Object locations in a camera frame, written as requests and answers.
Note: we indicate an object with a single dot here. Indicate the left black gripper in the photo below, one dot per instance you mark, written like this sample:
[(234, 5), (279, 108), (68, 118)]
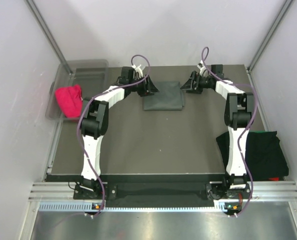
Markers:
[(147, 88)]

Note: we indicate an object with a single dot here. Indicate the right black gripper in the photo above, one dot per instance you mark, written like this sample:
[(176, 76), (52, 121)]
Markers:
[(195, 77)]

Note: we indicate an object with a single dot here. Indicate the grey t shirt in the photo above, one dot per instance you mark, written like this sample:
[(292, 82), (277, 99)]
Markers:
[(169, 98)]

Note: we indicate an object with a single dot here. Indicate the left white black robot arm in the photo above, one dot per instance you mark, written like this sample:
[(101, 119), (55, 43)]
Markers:
[(94, 121)]

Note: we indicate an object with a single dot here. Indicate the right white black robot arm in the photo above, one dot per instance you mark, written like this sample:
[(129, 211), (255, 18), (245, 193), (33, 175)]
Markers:
[(238, 113)]

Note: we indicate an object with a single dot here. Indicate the clear plastic bin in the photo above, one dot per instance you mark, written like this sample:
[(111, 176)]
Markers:
[(91, 75)]

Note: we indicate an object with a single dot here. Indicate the green folded t shirt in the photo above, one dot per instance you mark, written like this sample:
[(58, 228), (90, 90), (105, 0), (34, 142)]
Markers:
[(264, 131)]

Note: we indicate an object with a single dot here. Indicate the black folded t shirt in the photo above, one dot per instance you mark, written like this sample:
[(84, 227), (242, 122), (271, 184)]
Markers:
[(263, 155)]

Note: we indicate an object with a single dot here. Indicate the red folded t shirt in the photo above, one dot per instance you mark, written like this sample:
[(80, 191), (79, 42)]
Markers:
[(274, 179)]

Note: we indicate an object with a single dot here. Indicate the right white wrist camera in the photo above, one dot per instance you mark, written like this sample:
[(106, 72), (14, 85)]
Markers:
[(202, 68)]

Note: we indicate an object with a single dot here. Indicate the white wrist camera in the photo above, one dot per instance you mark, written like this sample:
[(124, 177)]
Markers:
[(138, 71), (202, 68)]

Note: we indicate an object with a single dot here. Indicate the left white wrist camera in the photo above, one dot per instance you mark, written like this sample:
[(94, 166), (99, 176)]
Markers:
[(138, 71)]

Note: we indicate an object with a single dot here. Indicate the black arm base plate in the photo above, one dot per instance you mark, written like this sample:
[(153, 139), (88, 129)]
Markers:
[(159, 190)]

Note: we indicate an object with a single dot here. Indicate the aluminium frame rail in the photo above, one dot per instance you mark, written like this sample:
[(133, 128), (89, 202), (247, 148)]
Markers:
[(263, 191)]

